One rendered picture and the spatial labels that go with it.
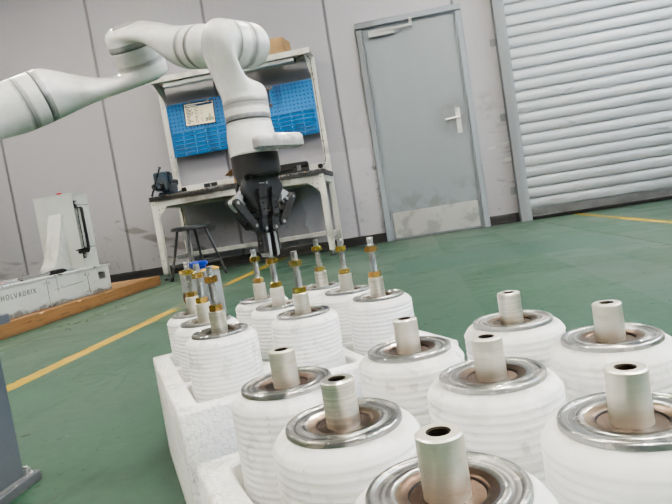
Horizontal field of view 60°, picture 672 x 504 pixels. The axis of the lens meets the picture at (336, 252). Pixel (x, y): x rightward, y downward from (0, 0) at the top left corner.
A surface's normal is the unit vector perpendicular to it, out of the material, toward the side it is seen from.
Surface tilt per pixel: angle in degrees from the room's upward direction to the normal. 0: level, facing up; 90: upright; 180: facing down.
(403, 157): 90
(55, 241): 65
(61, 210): 90
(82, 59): 90
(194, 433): 90
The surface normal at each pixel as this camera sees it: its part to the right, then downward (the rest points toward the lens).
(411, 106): -0.12, 0.09
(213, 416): 0.37, 0.00
